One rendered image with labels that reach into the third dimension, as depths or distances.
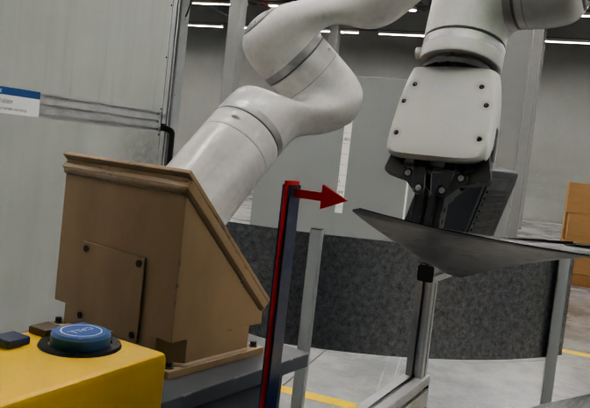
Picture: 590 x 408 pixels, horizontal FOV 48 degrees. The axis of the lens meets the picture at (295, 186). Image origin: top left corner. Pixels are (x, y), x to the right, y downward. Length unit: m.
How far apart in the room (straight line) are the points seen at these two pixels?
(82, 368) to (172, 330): 0.40
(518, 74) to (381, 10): 3.80
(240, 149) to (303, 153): 5.97
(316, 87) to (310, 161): 5.81
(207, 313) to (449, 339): 1.68
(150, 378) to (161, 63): 2.26
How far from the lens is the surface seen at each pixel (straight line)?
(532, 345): 2.70
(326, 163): 6.83
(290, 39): 1.07
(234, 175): 0.93
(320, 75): 1.08
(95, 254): 0.93
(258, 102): 1.00
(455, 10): 0.70
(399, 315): 2.38
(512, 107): 4.84
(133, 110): 2.59
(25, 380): 0.43
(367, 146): 6.72
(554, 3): 0.69
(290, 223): 0.66
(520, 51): 4.89
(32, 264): 2.35
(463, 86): 0.67
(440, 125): 0.66
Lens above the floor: 1.22
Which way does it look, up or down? 3 degrees down
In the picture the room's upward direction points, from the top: 6 degrees clockwise
